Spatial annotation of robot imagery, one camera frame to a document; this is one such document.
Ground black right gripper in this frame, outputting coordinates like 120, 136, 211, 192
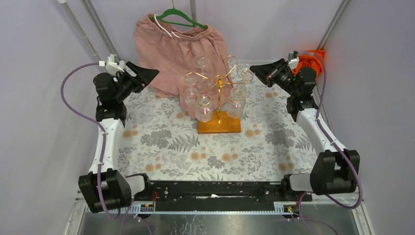
250, 59, 298, 97

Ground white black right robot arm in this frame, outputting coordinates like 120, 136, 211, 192
250, 59, 360, 202

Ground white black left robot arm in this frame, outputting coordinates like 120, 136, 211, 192
78, 62, 159, 213

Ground orange wooden rack base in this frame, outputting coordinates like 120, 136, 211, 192
197, 111, 242, 134

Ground orange cloth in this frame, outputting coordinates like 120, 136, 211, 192
292, 50, 325, 76

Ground pink shorts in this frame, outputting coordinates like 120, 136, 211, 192
134, 14, 230, 119

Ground floral table mat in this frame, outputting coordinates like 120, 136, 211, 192
118, 78, 317, 181

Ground green clothes hanger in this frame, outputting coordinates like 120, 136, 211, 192
149, 7, 208, 30

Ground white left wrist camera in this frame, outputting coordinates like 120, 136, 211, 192
98, 54, 125, 75

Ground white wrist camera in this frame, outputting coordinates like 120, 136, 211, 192
287, 50, 300, 70
98, 54, 125, 75

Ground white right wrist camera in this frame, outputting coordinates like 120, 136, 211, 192
287, 50, 300, 70

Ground gold wire glass rack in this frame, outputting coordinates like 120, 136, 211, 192
195, 55, 240, 112

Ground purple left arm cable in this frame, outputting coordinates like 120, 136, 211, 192
61, 62, 122, 219

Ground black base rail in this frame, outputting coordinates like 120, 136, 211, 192
135, 181, 302, 214

